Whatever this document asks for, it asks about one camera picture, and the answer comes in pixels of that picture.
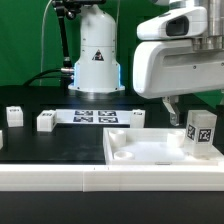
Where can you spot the white front fence wall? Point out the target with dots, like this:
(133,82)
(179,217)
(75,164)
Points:
(90,178)

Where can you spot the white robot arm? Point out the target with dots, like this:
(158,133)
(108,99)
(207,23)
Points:
(97,71)

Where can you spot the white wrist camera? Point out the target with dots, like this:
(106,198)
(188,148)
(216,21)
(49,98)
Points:
(175,24)

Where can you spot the white square tabletop part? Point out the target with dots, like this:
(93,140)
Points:
(156,146)

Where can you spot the white marker base plate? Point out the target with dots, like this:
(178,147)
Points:
(99,117)

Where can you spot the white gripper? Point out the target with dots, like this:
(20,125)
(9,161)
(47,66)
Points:
(168,68)

